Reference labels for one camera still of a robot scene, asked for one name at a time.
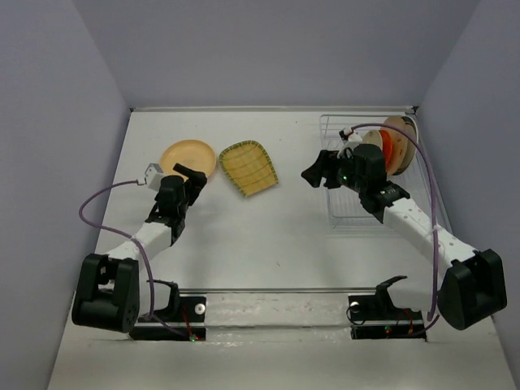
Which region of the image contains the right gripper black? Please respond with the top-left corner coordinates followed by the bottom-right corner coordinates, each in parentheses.
top-left (301, 149), bottom-right (368, 193)

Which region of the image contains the round yellow plate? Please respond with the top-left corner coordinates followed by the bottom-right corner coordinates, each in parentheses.
top-left (159, 140), bottom-right (216, 180)

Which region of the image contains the small beige patterned plate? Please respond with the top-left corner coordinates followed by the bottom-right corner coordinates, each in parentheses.
top-left (363, 130), bottom-right (384, 150)

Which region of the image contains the orange round plate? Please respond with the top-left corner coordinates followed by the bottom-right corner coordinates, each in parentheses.
top-left (379, 130), bottom-right (397, 176)

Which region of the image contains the white plate green red rim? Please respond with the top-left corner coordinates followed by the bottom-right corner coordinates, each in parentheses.
top-left (399, 116), bottom-right (418, 173)

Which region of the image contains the beige painted plate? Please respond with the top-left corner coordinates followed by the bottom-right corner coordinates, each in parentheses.
top-left (383, 116), bottom-right (409, 176)

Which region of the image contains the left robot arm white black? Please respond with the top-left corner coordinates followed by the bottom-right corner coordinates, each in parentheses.
top-left (71, 163), bottom-right (207, 333)

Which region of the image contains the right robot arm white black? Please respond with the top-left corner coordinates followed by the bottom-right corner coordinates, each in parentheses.
top-left (301, 144), bottom-right (508, 330)

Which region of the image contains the green yellow woven-pattern plate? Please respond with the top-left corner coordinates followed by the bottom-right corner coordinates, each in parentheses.
top-left (219, 140), bottom-right (279, 197)

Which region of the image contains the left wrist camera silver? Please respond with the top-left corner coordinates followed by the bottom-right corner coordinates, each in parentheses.
top-left (144, 163), bottom-right (165, 192)

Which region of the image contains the white wire dish rack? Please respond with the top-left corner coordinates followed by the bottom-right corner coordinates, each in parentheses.
top-left (319, 114), bottom-right (431, 228)

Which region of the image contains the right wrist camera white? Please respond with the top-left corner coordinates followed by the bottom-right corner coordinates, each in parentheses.
top-left (337, 128), bottom-right (363, 158)

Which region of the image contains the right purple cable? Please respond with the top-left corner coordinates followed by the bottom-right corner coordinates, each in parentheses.
top-left (344, 122), bottom-right (442, 340)

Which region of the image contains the purple cable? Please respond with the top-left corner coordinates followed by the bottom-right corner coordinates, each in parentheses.
top-left (344, 122), bottom-right (442, 340)
top-left (77, 179), bottom-right (192, 340)

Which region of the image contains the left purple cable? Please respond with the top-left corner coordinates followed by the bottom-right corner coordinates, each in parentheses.
top-left (77, 179), bottom-right (192, 340)

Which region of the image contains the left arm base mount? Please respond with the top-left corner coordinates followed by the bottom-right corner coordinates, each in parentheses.
top-left (128, 280), bottom-right (207, 342)

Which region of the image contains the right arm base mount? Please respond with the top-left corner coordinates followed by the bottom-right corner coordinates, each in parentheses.
top-left (345, 275), bottom-right (427, 340)

